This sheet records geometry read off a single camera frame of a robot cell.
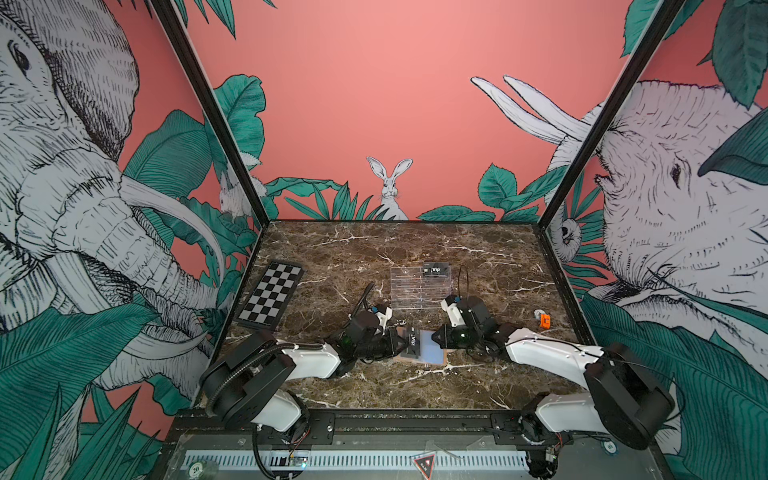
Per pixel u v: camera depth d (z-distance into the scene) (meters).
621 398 0.44
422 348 0.86
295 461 0.70
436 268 0.95
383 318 0.82
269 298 0.95
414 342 0.86
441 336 0.76
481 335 0.67
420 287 0.96
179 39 0.73
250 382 0.43
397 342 0.82
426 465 0.69
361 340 0.69
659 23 0.70
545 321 0.92
